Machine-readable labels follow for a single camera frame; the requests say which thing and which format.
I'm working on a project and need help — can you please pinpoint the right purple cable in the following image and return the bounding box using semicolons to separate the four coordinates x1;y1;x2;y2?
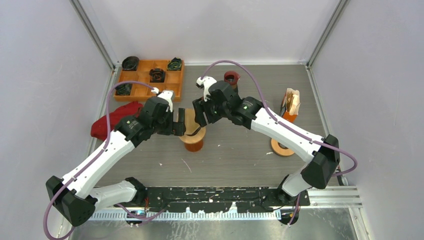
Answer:
200;59;359;226

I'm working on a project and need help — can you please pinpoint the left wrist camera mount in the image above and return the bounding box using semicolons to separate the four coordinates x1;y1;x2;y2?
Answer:
151;87;175;113

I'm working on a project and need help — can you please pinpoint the green coil bottom left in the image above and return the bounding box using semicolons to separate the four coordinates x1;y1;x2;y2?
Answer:
114;83;133;96

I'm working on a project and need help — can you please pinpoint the red cloth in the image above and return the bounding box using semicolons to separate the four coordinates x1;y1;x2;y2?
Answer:
90;101;143;141

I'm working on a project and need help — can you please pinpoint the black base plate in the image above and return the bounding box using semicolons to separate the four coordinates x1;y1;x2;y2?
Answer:
122;186;296;214

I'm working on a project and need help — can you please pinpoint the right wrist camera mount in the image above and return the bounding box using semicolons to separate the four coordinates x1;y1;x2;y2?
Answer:
196;76;217;102

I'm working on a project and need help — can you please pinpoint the red black carafe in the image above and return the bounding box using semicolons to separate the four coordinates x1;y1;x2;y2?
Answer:
224;70;241;93

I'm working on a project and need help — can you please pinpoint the orange wooden compartment tray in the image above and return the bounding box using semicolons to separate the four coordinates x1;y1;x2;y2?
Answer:
113;59;185;102

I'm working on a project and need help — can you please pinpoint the orange glass carafe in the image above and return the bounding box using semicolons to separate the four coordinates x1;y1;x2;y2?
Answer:
184;140;204;153

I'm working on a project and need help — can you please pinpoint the orange coffee filter box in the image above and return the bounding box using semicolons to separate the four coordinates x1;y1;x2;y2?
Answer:
279;88;301;123

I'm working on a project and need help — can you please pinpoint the green coil top right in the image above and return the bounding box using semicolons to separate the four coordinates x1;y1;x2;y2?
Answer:
166;57;183;71

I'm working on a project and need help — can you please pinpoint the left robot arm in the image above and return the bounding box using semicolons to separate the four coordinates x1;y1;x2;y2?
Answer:
46;90;185;227

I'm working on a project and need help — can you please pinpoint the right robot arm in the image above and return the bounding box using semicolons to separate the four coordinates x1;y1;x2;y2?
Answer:
192;77;340;206

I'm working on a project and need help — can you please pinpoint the wooden dripper ring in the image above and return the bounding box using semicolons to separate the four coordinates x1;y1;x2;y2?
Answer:
178;108;207;145
270;138;296;158

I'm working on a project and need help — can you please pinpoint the purple cable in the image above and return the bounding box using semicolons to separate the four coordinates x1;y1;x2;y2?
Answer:
200;59;359;226
43;81;167;240

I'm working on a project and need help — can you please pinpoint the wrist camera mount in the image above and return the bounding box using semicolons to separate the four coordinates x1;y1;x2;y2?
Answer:
151;87;175;113
196;76;217;102

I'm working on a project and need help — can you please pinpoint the green coil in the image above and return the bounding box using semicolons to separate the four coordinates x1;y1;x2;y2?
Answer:
166;57;183;71
114;83;133;96

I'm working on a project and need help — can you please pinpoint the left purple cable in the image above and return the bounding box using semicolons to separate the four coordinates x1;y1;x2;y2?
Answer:
43;81;167;240

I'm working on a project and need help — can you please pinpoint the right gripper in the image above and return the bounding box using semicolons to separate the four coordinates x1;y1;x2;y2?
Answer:
192;94;229;128

